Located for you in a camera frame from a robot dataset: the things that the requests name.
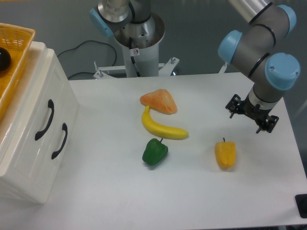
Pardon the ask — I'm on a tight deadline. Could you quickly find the yellow banana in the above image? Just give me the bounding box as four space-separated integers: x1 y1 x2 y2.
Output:
141 105 189 140

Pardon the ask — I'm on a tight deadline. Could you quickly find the black drawer handle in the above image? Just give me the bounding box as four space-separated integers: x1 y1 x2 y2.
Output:
35 99 55 141
51 123 68 160

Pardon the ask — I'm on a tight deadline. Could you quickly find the black lower drawer handle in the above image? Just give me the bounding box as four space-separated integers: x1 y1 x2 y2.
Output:
51 123 68 160

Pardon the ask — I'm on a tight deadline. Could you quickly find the green bell pepper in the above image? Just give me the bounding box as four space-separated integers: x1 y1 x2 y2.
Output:
142 138 168 166

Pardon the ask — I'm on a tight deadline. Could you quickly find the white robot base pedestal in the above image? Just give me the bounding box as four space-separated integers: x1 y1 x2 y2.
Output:
115 13 165 78

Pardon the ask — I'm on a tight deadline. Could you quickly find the yellow wicker basket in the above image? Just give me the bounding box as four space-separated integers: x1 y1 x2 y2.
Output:
0 23 35 117

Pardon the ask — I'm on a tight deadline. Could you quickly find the black top drawer handle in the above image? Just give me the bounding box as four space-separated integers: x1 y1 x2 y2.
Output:
35 99 55 141

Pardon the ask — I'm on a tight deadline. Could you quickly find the black ball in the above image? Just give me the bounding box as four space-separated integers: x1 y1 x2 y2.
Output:
0 47 11 72

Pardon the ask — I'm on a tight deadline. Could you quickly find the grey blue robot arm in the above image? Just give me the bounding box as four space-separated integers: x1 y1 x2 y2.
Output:
90 0 301 132

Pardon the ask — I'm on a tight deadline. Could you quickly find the black corner object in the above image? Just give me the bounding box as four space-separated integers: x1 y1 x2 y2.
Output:
295 194 307 219

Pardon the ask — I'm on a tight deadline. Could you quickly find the white drawer cabinet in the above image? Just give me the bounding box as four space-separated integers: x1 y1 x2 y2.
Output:
0 42 79 203

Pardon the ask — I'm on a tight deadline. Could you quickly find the orange bread slice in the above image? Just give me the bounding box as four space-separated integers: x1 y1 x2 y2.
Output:
140 89 177 115

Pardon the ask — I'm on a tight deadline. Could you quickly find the yellow bell pepper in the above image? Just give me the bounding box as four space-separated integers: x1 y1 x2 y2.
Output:
214 138 236 170

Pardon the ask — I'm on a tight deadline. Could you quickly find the white metal mounting frame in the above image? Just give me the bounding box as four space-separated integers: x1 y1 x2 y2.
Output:
93 57 229 79

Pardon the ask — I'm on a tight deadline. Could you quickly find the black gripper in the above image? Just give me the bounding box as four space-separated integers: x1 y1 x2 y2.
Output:
225 94 279 134

